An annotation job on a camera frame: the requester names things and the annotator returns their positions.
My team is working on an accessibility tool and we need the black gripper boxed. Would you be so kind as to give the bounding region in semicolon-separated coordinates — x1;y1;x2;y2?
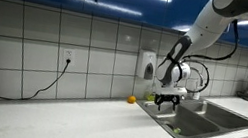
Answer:
152;90;182;116

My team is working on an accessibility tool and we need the stainless steel double sink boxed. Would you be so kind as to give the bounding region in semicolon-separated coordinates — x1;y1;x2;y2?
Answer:
131;88;248;138

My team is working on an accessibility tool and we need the yellow-green dish soap bottle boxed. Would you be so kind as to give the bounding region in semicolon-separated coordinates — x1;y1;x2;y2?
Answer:
143;80;160;103

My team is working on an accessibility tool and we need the white pump soap bottle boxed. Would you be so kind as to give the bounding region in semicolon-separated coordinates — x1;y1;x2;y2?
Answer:
192;80;204;102

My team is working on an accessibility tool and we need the chrome gooseneck faucet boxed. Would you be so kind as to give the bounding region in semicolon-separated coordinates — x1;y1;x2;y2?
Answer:
183;66;207;102

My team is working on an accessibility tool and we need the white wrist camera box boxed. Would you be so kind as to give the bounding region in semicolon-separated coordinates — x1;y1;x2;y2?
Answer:
154;83;189;100

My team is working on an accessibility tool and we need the white wall soap dispenser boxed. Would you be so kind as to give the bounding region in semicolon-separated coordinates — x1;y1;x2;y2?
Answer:
134;49;160;82

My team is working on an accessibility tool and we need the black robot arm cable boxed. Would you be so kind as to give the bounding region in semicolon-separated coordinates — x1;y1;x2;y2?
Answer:
175;11;244;101

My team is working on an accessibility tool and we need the black appliance power cable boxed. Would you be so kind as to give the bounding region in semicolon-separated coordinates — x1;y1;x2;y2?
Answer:
0;46;73;110

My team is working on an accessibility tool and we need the white wall power outlet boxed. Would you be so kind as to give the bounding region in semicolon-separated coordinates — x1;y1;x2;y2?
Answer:
61;47;78;67

